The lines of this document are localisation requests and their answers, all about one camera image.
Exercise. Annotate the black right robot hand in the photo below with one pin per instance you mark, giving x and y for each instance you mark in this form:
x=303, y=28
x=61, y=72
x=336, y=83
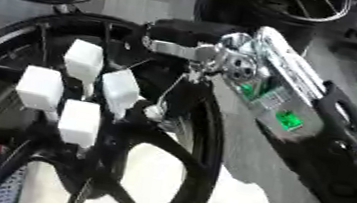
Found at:
x=198, y=32

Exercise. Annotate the white pin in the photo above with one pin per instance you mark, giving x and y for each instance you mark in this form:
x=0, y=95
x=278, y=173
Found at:
x=83, y=59
x=120, y=91
x=79, y=123
x=40, y=88

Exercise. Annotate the black spoked wheel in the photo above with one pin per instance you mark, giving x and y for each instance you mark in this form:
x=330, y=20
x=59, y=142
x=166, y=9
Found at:
x=206, y=138

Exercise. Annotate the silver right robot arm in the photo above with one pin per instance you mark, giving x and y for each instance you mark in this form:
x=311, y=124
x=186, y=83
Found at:
x=306, y=102

